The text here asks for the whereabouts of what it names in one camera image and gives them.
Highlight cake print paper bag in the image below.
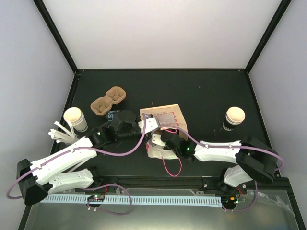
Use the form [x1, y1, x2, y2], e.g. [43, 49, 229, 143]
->
[140, 103, 189, 177]

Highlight brown cardboard cup carrier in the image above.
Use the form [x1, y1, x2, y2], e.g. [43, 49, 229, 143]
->
[90, 86, 126, 116]

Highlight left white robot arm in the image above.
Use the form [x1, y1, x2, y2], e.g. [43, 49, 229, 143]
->
[16, 110, 142, 206]

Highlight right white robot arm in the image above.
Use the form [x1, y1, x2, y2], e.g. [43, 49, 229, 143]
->
[158, 131, 278, 194]

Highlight black cup lying sideways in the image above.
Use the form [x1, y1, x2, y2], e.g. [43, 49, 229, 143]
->
[104, 110, 121, 121]

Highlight white stacked paper cups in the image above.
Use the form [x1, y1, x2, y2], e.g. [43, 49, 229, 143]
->
[63, 107, 88, 133]

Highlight right black paper cup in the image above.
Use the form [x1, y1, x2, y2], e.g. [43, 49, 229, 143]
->
[223, 107, 246, 131]

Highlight small circuit board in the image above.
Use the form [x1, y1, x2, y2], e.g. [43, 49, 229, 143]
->
[87, 195, 105, 202]

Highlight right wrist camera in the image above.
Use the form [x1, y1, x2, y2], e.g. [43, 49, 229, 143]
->
[152, 134, 166, 147]

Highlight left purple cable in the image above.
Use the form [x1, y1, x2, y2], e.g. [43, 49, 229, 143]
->
[6, 112, 154, 215]

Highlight light blue cable duct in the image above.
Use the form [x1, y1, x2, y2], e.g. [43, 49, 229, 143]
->
[41, 194, 222, 207]

